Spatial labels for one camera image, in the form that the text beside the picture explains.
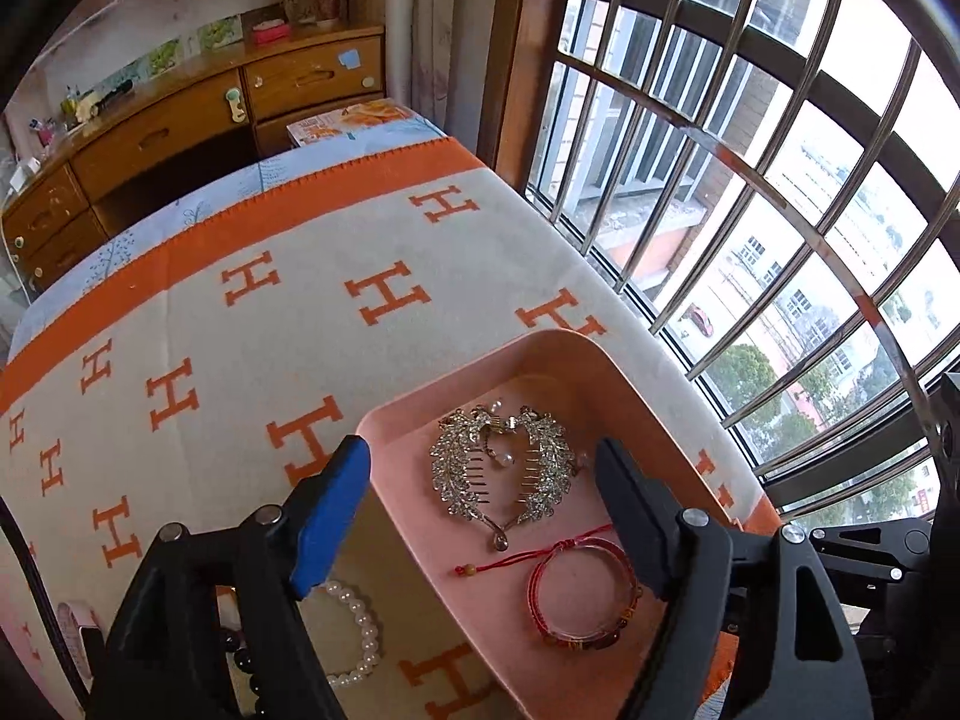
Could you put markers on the beige curtain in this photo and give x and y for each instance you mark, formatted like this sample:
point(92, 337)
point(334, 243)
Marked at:
point(436, 58)

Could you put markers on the metal window grille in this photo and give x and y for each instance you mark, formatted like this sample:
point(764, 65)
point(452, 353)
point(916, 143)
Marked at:
point(773, 186)

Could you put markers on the pink smart watch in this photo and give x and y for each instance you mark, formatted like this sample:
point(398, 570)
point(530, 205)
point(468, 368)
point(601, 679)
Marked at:
point(83, 635)

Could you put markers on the light blue bed sheet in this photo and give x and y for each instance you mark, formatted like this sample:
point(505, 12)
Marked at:
point(204, 203)

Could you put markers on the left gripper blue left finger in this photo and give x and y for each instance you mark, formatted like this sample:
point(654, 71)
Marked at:
point(164, 655)

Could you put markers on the wooden desk with drawers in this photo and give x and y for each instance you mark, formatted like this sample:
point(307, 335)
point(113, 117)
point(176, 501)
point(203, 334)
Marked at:
point(200, 121)

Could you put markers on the orange beige H blanket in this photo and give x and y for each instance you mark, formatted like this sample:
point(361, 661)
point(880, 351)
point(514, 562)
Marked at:
point(212, 374)

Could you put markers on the silver rhinestone hair claw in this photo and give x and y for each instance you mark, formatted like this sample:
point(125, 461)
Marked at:
point(502, 469)

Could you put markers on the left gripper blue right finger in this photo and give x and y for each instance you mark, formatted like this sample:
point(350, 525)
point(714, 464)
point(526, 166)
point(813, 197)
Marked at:
point(796, 657)

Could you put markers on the orange magazine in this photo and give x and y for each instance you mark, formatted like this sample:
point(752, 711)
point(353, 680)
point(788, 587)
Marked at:
point(346, 121)

